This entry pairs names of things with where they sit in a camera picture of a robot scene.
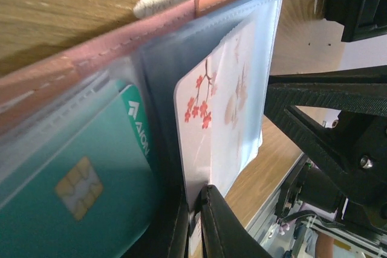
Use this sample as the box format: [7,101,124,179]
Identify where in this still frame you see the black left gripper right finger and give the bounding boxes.
[200,185,270,258]

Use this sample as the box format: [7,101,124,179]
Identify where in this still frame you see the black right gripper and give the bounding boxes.
[264,66,386,232]

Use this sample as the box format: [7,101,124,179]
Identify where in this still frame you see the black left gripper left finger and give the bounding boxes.
[122,191,189,258]

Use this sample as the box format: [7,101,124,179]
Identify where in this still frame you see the teal credit card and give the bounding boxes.
[1,85,162,257]

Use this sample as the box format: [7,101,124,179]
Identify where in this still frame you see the white cherry blossom card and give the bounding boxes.
[174,19,256,211]

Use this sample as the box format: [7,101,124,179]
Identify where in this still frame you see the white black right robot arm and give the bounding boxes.
[264,66,386,232]

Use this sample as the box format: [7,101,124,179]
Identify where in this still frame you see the black bin right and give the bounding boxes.
[325,0,386,42]

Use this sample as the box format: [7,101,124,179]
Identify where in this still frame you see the aluminium front rail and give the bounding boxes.
[246,153,309,257]

